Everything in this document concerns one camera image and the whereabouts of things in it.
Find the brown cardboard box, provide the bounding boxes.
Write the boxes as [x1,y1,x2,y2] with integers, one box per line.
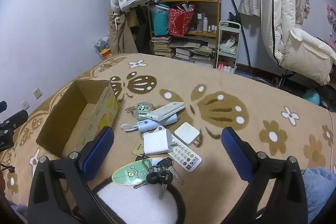
[35,79,120,159]

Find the teal bag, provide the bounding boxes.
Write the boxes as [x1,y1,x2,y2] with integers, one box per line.
[151,4,170,37]

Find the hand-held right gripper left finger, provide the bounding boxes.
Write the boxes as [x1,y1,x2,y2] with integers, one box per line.
[28,126,115,224]

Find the white remote control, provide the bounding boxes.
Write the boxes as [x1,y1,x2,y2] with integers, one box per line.
[152,125,202,172]

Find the tan key tag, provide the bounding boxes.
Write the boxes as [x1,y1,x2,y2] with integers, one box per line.
[133,139,145,157]

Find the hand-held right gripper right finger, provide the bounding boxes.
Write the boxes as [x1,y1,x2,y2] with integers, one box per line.
[220,126,309,224]

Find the white rectangular device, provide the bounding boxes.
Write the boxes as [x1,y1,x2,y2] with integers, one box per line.
[149,101,185,122]

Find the green oval cartoon plaque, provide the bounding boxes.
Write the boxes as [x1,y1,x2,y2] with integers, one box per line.
[112,157,174,188]

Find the clear bag of toys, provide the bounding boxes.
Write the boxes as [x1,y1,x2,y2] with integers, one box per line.
[93,35,112,59]

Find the teal round object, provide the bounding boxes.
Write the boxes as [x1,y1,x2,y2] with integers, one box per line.
[302,90,321,106]

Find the light blue power bank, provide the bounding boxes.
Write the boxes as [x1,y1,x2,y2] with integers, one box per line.
[121,113,179,133]

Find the light blue fleece clothing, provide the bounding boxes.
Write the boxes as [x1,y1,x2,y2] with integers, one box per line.
[302,167,336,224]

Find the wooden shelf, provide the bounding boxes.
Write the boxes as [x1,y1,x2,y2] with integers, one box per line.
[147,0,222,68]

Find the light green packets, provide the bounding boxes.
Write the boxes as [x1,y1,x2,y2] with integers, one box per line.
[218,36,238,52]

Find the white storage cart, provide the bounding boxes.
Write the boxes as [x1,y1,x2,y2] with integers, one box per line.
[216,21,241,73]

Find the beige trousers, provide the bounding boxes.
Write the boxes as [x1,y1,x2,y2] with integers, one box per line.
[109,11,137,55]

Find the beige floral rug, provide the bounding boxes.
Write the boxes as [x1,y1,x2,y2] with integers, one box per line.
[0,53,336,224]

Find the red patterned bag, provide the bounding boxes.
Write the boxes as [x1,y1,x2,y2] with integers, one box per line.
[168,4,196,37]

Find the green cartoon keychain pouch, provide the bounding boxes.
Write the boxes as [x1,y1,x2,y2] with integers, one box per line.
[125,102,156,121]

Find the bunch of black keys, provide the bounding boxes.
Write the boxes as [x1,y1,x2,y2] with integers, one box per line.
[133,157,185,200]

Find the white wall charger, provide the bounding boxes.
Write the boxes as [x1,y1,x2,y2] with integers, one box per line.
[143,129,179,156]

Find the pile of books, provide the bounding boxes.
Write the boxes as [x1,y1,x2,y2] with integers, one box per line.
[151,36,216,67]

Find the white square plug adapter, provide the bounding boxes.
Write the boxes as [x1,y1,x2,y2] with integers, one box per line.
[174,122,202,147]

